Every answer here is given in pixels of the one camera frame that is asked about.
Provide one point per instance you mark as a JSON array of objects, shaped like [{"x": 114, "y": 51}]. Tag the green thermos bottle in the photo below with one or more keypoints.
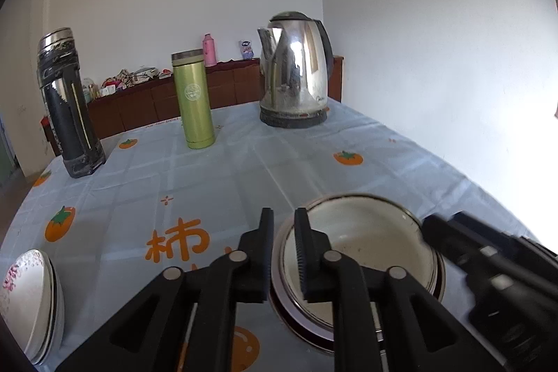
[{"x": 191, "y": 88}]

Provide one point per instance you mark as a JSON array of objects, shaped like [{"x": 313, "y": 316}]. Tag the white enamel bowl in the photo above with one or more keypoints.
[{"x": 372, "y": 230}]

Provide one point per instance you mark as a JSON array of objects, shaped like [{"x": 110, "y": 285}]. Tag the dark red wooden sideboard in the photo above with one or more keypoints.
[{"x": 229, "y": 83}]

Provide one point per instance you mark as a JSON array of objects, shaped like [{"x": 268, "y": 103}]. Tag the blue persimmon tablecloth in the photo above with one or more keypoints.
[{"x": 156, "y": 203}]

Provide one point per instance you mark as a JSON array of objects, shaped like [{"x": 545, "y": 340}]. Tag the stainless steel electric kettle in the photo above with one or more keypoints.
[{"x": 296, "y": 62}]

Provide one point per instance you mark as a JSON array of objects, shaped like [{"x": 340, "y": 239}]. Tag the black steel thermos flask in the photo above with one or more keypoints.
[{"x": 59, "y": 77}]

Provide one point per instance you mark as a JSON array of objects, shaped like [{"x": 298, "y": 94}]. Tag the pink floral white plate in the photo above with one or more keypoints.
[{"x": 28, "y": 303}]

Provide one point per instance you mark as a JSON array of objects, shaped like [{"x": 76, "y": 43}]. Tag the pink thermos on sideboard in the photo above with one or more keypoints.
[{"x": 209, "y": 50}]

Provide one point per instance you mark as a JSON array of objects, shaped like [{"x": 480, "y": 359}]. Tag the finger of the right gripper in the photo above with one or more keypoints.
[{"x": 462, "y": 241}]

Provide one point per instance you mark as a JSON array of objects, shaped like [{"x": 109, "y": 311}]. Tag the stainless steel bowl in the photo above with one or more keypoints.
[{"x": 315, "y": 332}]

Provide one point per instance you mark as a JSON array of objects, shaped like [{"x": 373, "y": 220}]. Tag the pink plastic bowl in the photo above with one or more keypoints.
[{"x": 416, "y": 257}]

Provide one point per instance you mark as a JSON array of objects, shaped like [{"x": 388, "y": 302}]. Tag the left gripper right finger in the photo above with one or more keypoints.
[{"x": 382, "y": 320}]

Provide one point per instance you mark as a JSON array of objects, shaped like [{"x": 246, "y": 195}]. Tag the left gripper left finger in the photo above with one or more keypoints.
[{"x": 241, "y": 276}]

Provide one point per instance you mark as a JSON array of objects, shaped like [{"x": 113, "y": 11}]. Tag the red floral white plate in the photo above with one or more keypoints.
[{"x": 47, "y": 341}]

